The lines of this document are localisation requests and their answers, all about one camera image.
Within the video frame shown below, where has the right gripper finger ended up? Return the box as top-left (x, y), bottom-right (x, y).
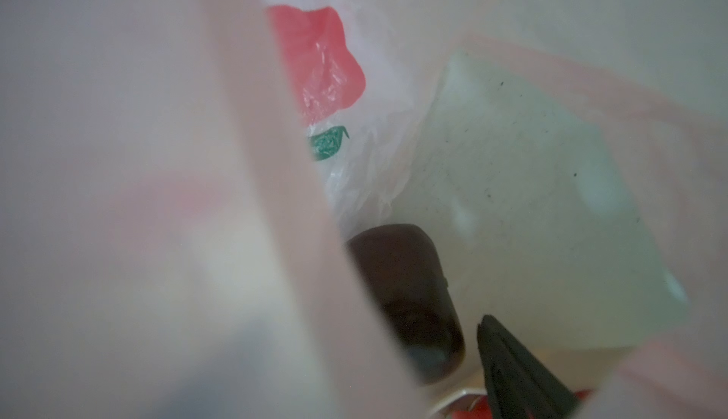
top-left (477, 315), bottom-right (580, 419)

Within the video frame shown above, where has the dark brown toy plum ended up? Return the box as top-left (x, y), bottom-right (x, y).
top-left (347, 224), bottom-right (466, 385)

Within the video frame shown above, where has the pink plastic bag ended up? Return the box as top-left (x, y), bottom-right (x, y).
top-left (1, 0), bottom-right (727, 418)

